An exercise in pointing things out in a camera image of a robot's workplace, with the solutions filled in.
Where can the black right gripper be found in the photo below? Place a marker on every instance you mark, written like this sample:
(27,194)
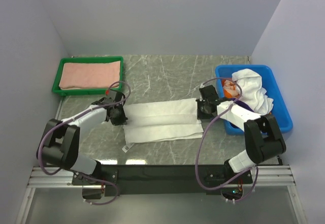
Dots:
(200,116)

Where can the purple towel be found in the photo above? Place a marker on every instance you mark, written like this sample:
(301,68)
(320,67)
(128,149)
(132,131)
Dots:
(244,105)

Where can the white crumpled towel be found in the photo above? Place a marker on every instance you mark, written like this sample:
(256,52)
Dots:
(253,94)

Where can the pink towel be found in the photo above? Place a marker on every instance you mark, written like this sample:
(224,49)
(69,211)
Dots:
(89,75)

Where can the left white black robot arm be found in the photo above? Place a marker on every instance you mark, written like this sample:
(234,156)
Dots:
(59,145)

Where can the large white waffle towel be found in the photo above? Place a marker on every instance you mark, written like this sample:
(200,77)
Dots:
(161,121)

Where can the orange towel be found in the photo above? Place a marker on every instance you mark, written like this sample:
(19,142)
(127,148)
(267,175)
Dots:
(229,89)

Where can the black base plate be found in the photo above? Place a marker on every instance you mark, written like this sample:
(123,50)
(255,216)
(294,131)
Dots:
(156,179)

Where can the green plastic tray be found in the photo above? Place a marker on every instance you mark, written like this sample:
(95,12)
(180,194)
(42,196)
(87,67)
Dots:
(106,59)

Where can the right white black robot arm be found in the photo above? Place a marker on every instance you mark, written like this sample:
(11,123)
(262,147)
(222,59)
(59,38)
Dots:
(263,137)

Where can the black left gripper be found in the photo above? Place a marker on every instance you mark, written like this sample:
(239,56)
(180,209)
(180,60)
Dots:
(121,120)

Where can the aluminium frame rail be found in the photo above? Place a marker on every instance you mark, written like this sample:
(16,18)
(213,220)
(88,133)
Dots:
(263,176)

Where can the blue plastic bin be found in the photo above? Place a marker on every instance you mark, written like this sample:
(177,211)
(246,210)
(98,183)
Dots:
(269,83)

